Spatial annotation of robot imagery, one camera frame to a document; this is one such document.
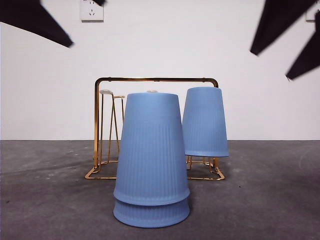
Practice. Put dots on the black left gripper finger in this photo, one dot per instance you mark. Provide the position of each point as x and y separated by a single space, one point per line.
100 2
32 17

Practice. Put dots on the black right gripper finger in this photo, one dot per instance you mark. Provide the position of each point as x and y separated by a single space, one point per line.
308 60
280 20

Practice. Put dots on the blue ribbed plastic cup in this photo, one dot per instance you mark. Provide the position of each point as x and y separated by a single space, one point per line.
151 216
151 147
205 122

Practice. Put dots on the white wall socket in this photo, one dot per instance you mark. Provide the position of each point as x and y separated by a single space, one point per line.
92 13
310 17

